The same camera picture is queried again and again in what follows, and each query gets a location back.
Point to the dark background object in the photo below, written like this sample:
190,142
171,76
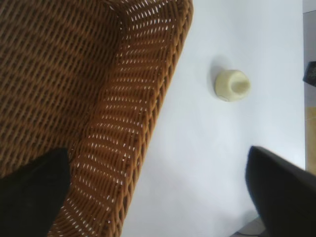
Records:
311,74

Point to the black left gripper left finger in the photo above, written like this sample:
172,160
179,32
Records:
29,197

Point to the brown woven wicker basket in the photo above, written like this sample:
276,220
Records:
98,74

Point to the pale yellow egg yolk pastry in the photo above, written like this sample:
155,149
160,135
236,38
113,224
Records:
227,85

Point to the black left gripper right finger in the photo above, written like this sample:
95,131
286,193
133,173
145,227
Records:
284,197

